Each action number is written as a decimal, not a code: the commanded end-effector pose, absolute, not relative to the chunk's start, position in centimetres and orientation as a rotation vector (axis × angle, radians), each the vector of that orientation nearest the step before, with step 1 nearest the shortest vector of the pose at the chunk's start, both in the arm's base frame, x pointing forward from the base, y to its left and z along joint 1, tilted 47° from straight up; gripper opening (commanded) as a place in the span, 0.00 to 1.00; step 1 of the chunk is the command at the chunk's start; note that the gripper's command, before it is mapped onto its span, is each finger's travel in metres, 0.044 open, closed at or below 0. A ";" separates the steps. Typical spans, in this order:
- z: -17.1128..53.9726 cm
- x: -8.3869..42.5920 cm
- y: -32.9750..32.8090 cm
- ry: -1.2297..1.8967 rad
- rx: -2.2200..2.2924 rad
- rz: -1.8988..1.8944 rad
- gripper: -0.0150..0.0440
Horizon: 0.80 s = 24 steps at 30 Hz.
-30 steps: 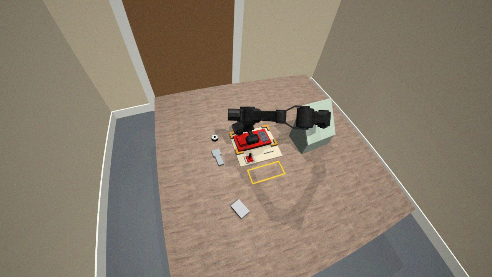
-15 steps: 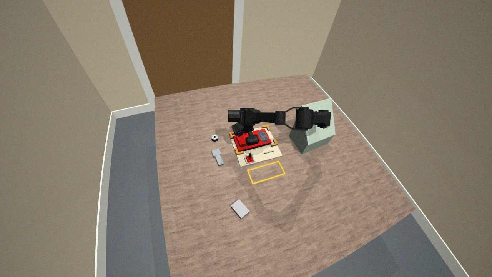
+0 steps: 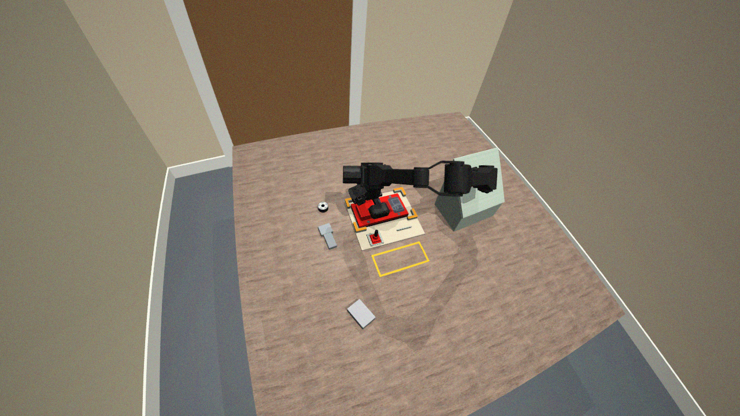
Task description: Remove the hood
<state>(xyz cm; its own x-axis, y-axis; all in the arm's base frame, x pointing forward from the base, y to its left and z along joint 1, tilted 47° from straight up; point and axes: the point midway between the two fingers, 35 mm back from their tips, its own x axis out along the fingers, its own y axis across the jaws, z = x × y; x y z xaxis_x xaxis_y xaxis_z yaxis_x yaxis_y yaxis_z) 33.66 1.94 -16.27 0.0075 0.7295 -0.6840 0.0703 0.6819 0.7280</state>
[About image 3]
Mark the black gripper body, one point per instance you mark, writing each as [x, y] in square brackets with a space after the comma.
[379, 209]

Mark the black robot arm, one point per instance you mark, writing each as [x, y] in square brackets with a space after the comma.
[459, 178]

